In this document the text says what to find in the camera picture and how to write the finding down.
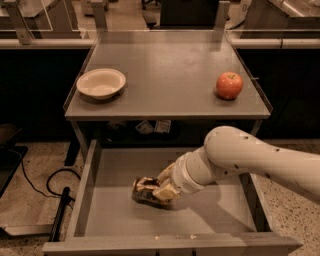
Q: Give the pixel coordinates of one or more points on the white horizontal rail left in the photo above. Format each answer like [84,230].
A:
[47,44]

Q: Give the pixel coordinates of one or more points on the white label card right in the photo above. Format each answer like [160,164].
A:
[163,126]

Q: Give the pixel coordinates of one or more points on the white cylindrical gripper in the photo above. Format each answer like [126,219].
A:
[180,177]

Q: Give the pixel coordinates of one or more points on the crushed orange metallic can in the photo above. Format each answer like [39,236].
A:
[142,192]

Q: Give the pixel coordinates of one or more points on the white horizontal rail right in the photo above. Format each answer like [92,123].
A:
[275,43]

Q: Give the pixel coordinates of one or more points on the white label card left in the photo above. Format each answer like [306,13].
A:
[144,128]

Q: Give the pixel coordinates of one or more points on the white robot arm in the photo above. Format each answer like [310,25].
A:
[229,151]

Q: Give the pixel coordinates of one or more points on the white label card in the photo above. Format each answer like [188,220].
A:
[144,128]
[163,126]

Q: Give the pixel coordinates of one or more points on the black bar on floor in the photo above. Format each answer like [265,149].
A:
[64,201]

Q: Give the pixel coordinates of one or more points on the white horizontal rail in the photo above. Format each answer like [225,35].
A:
[47,44]
[275,43]

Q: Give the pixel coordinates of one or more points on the grey open top drawer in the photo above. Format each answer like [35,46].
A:
[226,218]

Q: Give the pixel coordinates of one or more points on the white bowl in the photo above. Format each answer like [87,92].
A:
[101,83]

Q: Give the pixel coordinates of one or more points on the dark equipment at left edge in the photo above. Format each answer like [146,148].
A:
[11,155]

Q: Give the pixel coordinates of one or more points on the red apple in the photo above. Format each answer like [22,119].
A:
[229,85]

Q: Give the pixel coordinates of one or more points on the grey counter cabinet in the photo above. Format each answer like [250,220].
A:
[170,75]

